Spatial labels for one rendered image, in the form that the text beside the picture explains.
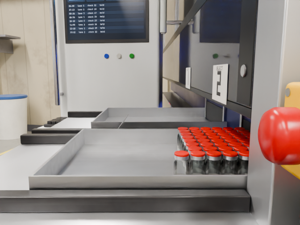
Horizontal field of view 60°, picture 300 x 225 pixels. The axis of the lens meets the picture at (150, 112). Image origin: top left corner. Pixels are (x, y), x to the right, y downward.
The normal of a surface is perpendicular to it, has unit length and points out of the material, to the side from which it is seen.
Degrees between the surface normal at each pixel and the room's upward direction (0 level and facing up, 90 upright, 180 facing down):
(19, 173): 0
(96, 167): 0
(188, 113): 90
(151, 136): 90
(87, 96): 90
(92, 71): 90
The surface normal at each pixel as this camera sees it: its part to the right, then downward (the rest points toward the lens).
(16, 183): 0.00, -0.99
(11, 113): 0.54, 0.19
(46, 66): -0.21, 0.15
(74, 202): 0.00, 0.15
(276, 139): -0.90, 0.04
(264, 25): -1.00, 0.00
